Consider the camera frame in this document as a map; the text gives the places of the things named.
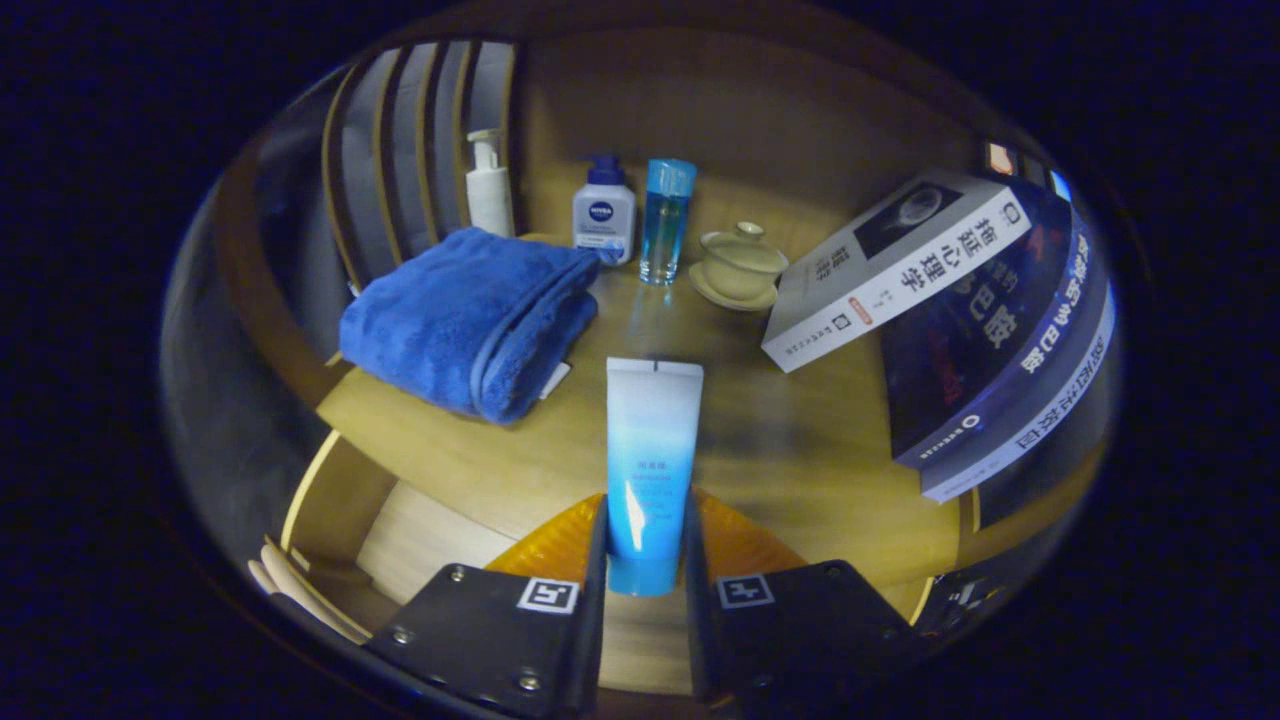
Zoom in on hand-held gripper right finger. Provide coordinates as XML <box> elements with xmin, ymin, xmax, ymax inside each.
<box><xmin>682</xmin><ymin>490</ymin><xmax>926</xmax><ymax>706</ymax></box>

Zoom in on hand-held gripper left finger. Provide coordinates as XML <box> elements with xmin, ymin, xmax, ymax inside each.
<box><xmin>365</xmin><ymin>495</ymin><xmax>609</xmax><ymax>719</ymax></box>

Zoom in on blue and white tube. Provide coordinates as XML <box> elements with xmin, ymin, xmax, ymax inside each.
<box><xmin>605</xmin><ymin>357</ymin><xmax>705</xmax><ymax>598</ymax></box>

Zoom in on wooden countertop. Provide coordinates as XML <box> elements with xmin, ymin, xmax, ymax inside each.
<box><xmin>315</xmin><ymin>235</ymin><xmax>976</xmax><ymax>591</ymax></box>

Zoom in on wooden cabinet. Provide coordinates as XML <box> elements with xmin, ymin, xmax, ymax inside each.
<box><xmin>215</xmin><ymin>20</ymin><xmax>1111</xmax><ymax>641</ymax></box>

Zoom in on light purple book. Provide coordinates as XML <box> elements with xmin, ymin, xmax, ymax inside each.
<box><xmin>920</xmin><ymin>285</ymin><xmax>1118</xmax><ymax>503</ymax></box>

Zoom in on dark blue book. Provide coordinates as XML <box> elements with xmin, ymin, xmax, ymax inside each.
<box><xmin>880</xmin><ymin>180</ymin><xmax>1111</xmax><ymax>471</ymax></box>

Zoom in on blue folded towel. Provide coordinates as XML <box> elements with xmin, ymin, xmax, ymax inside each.
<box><xmin>338</xmin><ymin>226</ymin><xmax>603</xmax><ymax>426</ymax></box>

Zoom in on white book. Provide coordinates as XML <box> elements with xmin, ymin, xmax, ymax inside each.
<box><xmin>761</xmin><ymin>170</ymin><xmax>1033</xmax><ymax>374</ymax></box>

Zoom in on beige lidded teacup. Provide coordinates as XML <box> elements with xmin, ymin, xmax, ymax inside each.
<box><xmin>687</xmin><ymin>221</ymin><xmax>790</xmax><ymax>312</ymax></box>

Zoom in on clear blue bottle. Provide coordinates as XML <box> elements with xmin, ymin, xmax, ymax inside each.
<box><xmin>639</xmin><ymin>158</ymin><xmax>698</xmax><ymax>287</ymax></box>

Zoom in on white bottle with blue cap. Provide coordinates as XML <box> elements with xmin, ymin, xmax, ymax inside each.
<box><xmin>572</xmin><ymin>155</ymin><xmax>637</xmax><ymax>266</ymax></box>

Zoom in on white pump bottle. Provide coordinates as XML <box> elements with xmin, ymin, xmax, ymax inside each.
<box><xmin>465</xmin><ymin>128</ymin><xmax>517</xmax><ymax>239</ymax></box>

